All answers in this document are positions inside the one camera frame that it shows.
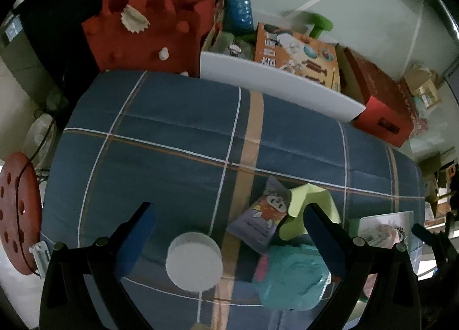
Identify teal plastic toy box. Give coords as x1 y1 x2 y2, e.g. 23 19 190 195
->
252 244 331 311

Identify white pill bottle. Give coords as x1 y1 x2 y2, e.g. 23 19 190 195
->
166 232 223 294

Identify yellow green cloth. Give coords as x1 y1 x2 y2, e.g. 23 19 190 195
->
279 184 341 241

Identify purple cartoon snack packet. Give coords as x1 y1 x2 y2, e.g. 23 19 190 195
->
226 176 291 254

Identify pink floral scrunchie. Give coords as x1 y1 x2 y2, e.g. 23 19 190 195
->
365 224 398 249

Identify black white spotted scrunchie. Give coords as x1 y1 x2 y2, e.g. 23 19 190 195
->
395 226 407 243

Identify light green shallow tray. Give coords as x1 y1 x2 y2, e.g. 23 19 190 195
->
349 211 421 329

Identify cardboard boxes pile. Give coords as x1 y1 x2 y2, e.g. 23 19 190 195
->
419 153 458 225

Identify red round stool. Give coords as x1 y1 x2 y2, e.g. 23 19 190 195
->
0 151 42 275

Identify blue plaid tablecloth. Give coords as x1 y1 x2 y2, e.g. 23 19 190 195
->
41 71 425 329

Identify red patterned box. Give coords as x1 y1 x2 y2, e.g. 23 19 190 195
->
398 79 429 139

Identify red cardboard box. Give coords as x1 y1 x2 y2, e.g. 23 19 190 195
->
335 45 414 147

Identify beige gift bag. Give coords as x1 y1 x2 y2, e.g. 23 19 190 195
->
404 63 440 109

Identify orange toy box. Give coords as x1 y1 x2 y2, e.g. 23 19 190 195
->
254 23 341 92

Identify red felt handbag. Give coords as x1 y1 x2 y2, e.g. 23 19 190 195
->
82 0 221 77

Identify green dumbbell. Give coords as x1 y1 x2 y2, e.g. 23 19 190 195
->
309 13 334 39

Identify blue water bottle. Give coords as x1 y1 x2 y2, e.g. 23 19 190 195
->
223 0 254 36

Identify black coffee machine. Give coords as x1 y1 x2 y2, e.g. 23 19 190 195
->
1 0 102 105

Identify white plastic bracket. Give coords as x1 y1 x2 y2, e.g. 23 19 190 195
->
29 241 50 279

